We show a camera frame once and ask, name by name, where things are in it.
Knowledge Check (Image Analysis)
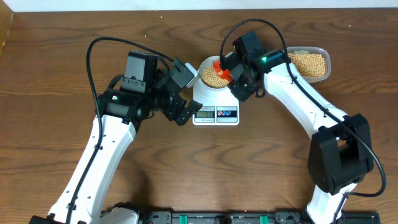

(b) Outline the red measuring scoop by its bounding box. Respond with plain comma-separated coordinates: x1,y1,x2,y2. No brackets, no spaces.
212,60,232,83

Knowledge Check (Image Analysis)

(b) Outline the pile of soybeans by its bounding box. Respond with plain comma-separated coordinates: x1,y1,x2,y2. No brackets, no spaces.
288,53,326,77

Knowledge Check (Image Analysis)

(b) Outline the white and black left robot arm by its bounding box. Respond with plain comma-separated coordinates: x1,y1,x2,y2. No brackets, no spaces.
30,51,201,224

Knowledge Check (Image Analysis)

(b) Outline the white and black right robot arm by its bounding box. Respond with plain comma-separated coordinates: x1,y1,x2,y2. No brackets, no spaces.
221,32,374,223

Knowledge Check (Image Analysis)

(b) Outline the white round bowl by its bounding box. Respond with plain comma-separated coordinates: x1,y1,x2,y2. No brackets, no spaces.
198,56,230,89

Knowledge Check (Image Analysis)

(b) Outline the white digital kitchen scale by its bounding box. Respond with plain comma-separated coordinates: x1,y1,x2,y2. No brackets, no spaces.
192,79,239,126

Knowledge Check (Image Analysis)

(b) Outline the clear plastic container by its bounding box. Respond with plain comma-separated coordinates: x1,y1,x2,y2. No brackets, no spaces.
287,47,331,84

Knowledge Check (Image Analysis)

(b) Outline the brown cardboard sheet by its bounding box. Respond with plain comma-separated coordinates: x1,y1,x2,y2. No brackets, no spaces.
0,0,14,55

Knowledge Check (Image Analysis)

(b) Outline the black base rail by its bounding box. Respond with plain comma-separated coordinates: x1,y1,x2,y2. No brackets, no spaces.
99,211,382,224

